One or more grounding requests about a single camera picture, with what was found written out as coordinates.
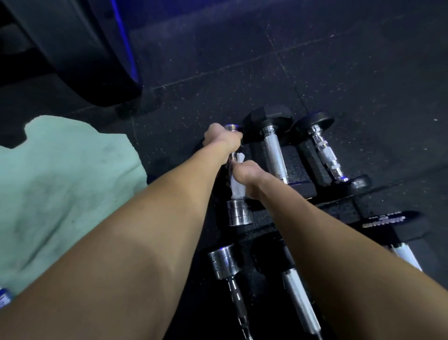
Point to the person's right forearm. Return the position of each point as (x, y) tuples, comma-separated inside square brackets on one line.
[(350, 273)]

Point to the large chrome dumbbell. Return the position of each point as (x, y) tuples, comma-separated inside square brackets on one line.
[(224, 261)]

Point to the person's left hand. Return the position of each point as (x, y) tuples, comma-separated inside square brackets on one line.
[(220, 138)]

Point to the white blue wet wipes pack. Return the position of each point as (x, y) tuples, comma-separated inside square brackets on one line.
[(4, 299)]

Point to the person's right hand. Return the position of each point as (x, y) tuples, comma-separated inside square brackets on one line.
[(253, 178)]

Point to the light green cloth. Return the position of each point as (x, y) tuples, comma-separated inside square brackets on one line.
[(63, 182)]

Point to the small chrome dumbbell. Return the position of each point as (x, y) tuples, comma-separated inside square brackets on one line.
[(239, 213)]

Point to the white wet wipe sheet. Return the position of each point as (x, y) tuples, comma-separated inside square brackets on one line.
[(237, 191)]

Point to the person's left forearm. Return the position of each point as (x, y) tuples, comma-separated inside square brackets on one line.
[(122, 262)]

